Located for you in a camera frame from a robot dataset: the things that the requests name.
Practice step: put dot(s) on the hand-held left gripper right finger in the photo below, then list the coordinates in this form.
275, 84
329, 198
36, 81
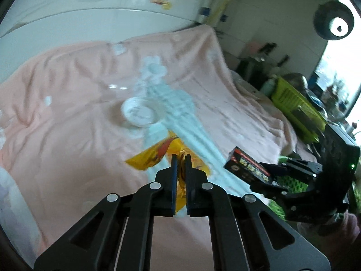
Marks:
189, 186

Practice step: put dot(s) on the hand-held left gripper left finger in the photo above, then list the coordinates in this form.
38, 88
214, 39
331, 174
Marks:
173, 180

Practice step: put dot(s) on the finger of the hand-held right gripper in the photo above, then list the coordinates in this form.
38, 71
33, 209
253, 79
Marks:
270, 187
290, 167

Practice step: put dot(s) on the green mesh wastebasket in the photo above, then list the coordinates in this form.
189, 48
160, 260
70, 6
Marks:
296, 183

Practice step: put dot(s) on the yellow snack wrapper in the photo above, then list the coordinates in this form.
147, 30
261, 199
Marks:
152, 155

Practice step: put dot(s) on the black and red box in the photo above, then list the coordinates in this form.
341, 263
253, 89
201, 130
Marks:
242, 165

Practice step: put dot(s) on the person's right forearm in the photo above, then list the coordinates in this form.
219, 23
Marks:
347, 225

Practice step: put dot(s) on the lime green dish rack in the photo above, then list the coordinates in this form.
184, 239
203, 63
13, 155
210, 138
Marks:
290, 98

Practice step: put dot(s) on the white round container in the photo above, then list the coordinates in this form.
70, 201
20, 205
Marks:
138, 113

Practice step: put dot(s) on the teal bottle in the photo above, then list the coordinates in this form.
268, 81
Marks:
269, 84

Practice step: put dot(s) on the pink flower print blanket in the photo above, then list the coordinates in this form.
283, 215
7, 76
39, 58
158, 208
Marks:
70, 90

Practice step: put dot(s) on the black round hanging object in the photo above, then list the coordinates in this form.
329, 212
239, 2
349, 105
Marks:
324, 19

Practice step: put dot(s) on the white cloth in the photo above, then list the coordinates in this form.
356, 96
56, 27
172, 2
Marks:
14, 203

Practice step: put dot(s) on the orange fruit wall sticker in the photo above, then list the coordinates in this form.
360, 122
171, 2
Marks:
161, 1

